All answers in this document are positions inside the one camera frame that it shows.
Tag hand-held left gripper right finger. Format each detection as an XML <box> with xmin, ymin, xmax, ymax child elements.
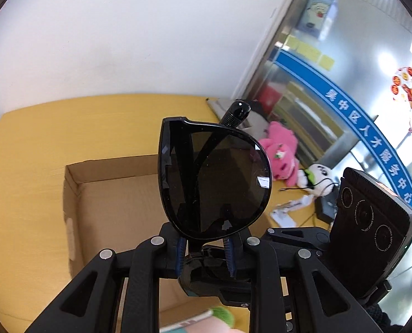
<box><xmin>223</xmin><ymin>227</ymin><xmax>383</xmax><ymax>333</ymax></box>

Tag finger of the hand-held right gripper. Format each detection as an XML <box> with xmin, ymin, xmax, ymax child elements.
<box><xmin>266</xmin><ymin>227</ymin><xmax>331</xmax><ymax>261</ymax></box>

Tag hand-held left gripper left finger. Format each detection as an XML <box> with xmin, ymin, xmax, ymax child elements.
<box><xmin>25</xmin><ymin>223</ymin><xmax>189</xmax><ymax>333</ymax></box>

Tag pink pig plush toy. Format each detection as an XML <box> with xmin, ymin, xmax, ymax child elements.
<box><xmin>160</xmin><ymin>305</ymin><xmax>236</xmax><ymax>333</ymax></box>

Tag black sunglasses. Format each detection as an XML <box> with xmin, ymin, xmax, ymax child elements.
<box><xmin>156</xmin><ymin>100</ymin><xmax>273</xmax><ymax>297</ymax></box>

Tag cardboard box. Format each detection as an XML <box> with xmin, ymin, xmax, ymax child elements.
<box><xmin>62</xmin><ymin>154</ymin><xmax>276</xmax><ymax>323</ymax></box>

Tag person's right forearm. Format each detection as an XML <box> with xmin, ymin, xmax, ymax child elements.
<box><xmin>363</xmin><ymin>303</ymin><xmax>401</xmax><ymax>333</ymax></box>

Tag black box device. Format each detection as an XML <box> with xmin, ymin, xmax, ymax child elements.
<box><xmin>315</xmin><ymin>192</ymin><xmax>340</xmax><ymax>223</ymax></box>

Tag white plush toy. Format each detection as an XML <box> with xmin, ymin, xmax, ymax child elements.
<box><xmin>296</xmin><ymin>164</ymin><xmax>338</xmax><ymax>206</ymax></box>

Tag blue window banner strip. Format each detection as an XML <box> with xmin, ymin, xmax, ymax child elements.
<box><xmin>273</xmin><ymin>49</ymin><xmax>412</xmax><ymax>268</ymax></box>

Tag cartoon wall poster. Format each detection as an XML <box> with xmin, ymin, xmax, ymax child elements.
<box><xmin>294</xmin><ymin>0</ymin><xmax>339</xmax><ymax>40</ymax></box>

